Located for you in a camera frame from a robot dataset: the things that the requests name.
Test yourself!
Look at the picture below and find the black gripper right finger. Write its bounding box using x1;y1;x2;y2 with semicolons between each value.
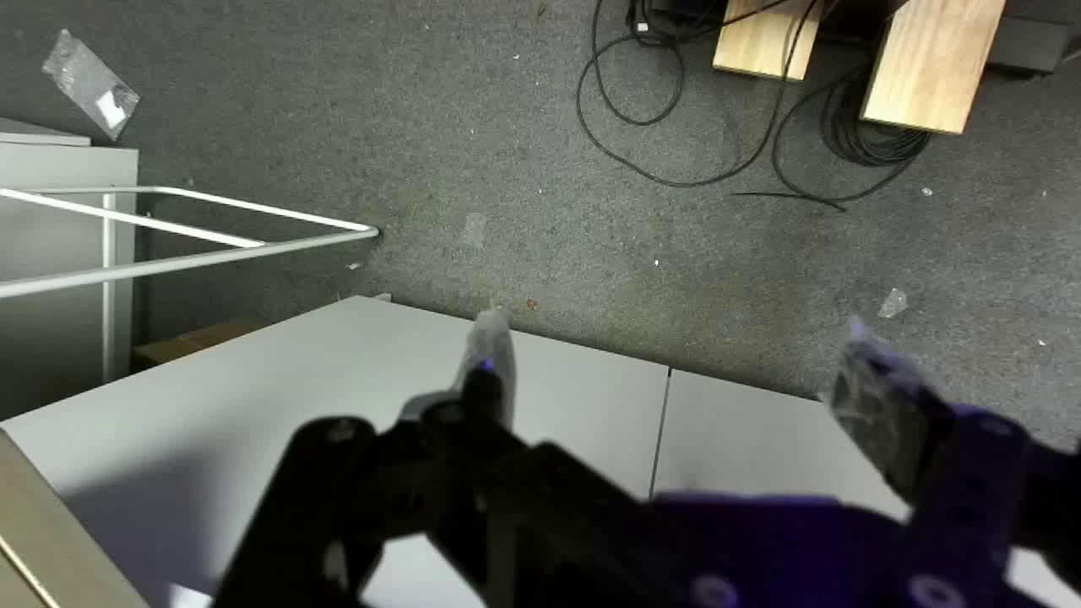
827;321;1081;608

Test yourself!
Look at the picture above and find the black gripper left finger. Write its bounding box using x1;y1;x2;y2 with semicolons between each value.
214;306;588;608

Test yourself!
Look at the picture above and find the beige two-drawer filing cabinet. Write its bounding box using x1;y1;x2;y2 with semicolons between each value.
0;432;148;608

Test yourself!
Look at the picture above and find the right wooden block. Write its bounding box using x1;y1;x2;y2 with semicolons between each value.
861;0;1006;136

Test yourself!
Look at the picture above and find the wooden block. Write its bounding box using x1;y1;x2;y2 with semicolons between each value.
861;0;1006;136
713;0;827;80

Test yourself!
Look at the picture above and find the left wooden block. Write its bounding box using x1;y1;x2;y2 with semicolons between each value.
713;0;827;80

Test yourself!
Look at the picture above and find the clear plastic bag on floor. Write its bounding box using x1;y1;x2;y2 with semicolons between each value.
42;29;143;142

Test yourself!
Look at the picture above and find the white wire rack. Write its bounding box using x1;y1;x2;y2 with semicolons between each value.
0;183;382;386

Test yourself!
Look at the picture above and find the black coiled cable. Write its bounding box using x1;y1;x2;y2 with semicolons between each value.
736;64;937;215

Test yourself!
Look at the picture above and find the black cable loop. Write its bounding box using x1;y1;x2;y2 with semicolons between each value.
573;0;831;193

